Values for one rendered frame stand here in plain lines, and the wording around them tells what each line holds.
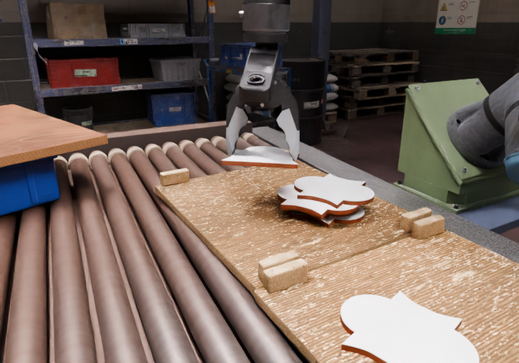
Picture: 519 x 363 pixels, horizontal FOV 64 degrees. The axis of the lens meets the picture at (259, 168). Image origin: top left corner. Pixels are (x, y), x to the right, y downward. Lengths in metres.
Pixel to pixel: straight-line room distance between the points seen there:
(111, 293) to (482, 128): 0.76
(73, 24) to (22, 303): 4.09
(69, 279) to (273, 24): 0.47
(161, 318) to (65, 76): 4.09
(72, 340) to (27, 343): 0.05
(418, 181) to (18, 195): 0.83
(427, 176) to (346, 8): 5.83
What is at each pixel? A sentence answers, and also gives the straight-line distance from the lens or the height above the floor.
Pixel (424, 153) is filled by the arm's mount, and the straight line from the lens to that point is 1.00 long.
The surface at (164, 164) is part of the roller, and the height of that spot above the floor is 0.92.
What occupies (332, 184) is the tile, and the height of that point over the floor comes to 0.98.
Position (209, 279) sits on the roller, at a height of 0.91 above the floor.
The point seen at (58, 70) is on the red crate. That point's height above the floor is 0.82.
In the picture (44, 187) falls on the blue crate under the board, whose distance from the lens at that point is 0.90.
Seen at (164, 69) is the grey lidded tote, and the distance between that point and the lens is 4.73.
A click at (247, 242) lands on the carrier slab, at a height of 0.94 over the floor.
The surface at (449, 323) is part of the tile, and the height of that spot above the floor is 0.94.
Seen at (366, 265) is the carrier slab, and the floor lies 0.94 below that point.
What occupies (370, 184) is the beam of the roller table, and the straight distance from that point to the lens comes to 0.95.
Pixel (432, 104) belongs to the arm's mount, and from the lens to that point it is 1.03.
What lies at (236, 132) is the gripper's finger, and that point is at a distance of 0.70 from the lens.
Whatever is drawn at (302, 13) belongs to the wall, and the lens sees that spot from 6.26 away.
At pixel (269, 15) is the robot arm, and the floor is 1.26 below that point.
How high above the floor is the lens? 1.25
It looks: 19 degrees down
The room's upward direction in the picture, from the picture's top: straight up
